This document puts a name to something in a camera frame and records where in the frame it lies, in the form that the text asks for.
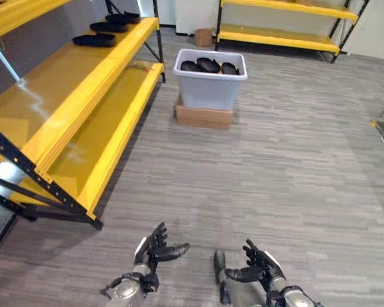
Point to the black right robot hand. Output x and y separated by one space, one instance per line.
257 267

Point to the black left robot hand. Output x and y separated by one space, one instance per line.
156 247

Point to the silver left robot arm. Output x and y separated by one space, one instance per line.
129 286

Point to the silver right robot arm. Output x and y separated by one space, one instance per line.
288 292

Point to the flat cardboard box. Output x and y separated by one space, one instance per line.
203 116

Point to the grey plastic box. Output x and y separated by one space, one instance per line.
211 84

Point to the large yellow shelf rack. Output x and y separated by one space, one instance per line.
67 96

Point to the small brown cardboard box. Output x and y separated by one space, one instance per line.
203 36

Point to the silver robot leg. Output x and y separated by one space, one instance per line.
230 281

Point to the black sole-shaped part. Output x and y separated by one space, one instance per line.
192 66
208 65
108 27
229 68
94 40
123 17

